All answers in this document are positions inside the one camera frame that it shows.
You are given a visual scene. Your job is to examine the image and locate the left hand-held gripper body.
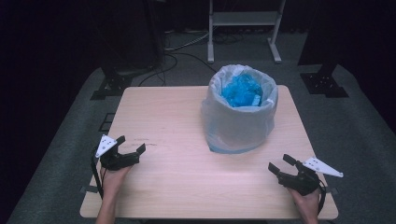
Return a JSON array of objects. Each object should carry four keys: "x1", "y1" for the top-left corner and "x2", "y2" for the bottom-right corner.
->
[{"x1": 94, "y1": 133, "x2": 141, "y2": 172}]

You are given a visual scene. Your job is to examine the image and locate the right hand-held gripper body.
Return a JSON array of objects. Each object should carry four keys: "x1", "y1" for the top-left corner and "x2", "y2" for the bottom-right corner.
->
[{"x1": 276, "y1": 157, "x2": 345, "y2": 197}]

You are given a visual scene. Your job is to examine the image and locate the person's right hand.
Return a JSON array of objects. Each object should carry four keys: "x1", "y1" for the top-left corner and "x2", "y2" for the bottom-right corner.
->
[{"x1": 287, "y1": 186, "x2": 322, "y2": 217}]

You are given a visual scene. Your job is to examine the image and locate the person's left hand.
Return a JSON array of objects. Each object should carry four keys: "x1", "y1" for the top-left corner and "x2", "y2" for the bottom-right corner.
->
[{"x1": 100, "y1": 165, "x2": 134, "y2": 201}]

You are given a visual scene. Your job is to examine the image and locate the bin with white bag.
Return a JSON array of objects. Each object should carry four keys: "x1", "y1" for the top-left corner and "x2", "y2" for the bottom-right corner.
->
[{"x1": 200, "y1": 63, "x2": 279, "y2": 155}]

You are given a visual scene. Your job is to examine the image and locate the black stand base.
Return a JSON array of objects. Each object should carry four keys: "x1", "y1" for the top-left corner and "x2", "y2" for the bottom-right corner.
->
[
  {"x1": 300, "y1": 63, "x2": 350, "y2": 99},
  {"x1": 90, "y1": 63, "x2": 134, "y2": 102}
]

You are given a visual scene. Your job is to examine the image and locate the crumpled blue plastic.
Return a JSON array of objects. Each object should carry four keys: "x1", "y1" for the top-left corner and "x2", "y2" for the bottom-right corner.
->
[{"x1": 220, "y1": 73, "x2": 264, "y2": 108}]

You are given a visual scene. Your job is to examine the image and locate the white metal stand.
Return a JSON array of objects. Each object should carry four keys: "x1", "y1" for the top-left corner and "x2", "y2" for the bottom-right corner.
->
[{"x1": 206, "y1": 0, "x2": 287, "y2": 64}]

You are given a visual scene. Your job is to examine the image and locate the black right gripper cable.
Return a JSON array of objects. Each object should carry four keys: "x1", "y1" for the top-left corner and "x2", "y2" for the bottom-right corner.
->
[{"x1": 317, "y1": 178, "x2": 328, "y2": 217}]

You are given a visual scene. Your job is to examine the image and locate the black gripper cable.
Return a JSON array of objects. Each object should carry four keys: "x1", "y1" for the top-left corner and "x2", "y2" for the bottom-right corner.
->
[
  {"x1": 90, "y1": 146, "x2": 106, "y2": 200},
  {"x1": 317, "y1": 178, "x2": 328, "y2": 217}
]

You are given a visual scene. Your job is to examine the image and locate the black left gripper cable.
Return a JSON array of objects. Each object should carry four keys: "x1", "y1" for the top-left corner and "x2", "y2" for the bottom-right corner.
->
[{"x1": 90, "y1": 146, "x2": 106, "y2": 200}]

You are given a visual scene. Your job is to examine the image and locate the black floor cable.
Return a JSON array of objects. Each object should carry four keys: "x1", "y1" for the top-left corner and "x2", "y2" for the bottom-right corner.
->
[{"x1": 137, "y1": 51, "x2": 219, "y2": 88}]

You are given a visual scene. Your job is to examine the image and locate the grey floor cable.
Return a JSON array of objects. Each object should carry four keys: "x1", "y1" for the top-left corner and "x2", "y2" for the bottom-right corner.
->
[{"x1": 163, "y1": 28, "x2": 210, "y2": 52}]

